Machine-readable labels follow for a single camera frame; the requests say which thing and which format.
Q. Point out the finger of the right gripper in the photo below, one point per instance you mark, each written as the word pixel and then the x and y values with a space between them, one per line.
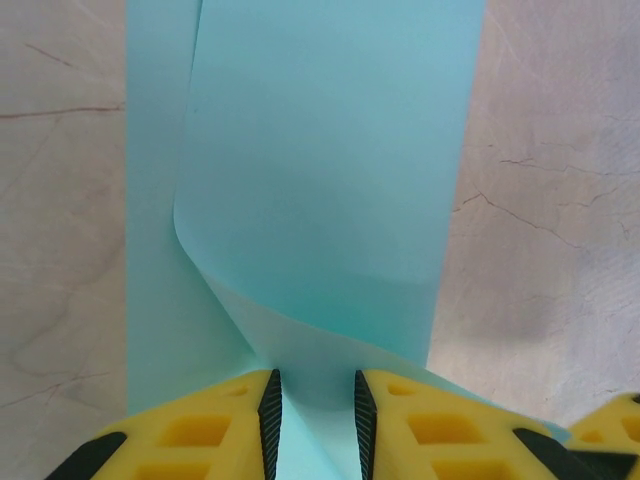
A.
pixel 615 425

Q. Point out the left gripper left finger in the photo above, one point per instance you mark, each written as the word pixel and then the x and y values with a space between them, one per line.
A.
pixel 150 425

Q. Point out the teal paper sheet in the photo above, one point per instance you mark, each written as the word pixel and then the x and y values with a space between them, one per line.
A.
pixel 310 175

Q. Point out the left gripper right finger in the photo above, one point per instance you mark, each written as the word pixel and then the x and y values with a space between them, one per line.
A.
pixel 390 425

